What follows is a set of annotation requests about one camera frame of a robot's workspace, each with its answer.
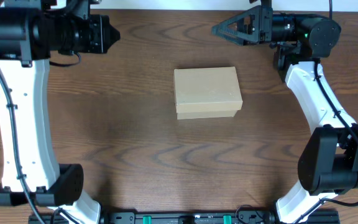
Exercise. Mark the cardboard box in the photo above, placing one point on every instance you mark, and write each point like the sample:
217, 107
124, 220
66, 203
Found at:
207, 93

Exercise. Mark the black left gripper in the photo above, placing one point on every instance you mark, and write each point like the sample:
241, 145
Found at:
104, 34

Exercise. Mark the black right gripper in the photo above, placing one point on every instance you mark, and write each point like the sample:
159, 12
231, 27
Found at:
263, 27

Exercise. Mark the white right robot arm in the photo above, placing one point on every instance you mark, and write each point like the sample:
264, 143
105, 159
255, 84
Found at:
328, 166

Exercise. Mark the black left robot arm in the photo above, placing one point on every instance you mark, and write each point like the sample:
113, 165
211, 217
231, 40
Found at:
29, 32

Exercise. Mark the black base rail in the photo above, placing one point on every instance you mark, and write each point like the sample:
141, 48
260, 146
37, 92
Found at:
197, 217

